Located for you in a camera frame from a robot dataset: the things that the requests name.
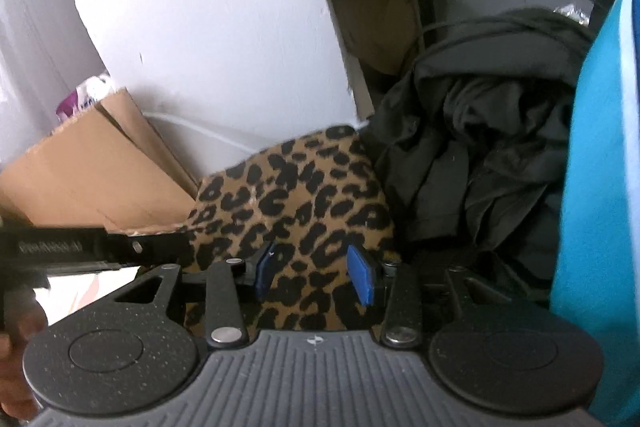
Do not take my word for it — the teal printed cloth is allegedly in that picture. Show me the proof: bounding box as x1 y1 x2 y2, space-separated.
549 0 640 427

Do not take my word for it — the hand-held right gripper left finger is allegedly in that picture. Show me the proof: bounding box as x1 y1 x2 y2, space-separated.
114 242 277 349

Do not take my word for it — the crumpled dark clothes pile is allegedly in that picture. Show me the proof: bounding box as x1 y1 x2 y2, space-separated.
361 6 597 270

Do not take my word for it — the white cable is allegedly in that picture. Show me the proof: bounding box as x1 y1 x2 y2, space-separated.
142 111 271 155

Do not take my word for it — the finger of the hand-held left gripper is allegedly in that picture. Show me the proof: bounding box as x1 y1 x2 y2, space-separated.
105 227 195 269

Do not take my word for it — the purple white plastic packet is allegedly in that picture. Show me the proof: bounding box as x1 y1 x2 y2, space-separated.
54 71 115 124

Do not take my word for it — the person's left hand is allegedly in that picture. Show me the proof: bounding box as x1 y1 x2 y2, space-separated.
0 289 49 419

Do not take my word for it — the brown bag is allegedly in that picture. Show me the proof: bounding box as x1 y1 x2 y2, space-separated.
340 0 423 75

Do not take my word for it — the long brown cardboard sheet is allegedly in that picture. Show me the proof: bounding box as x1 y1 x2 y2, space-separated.
0 87 201 235

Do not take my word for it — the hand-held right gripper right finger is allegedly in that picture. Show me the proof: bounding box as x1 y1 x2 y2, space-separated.
345 243 513 350

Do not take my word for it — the leopard print skirt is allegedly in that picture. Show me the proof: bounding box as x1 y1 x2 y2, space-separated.
182 123 402 339

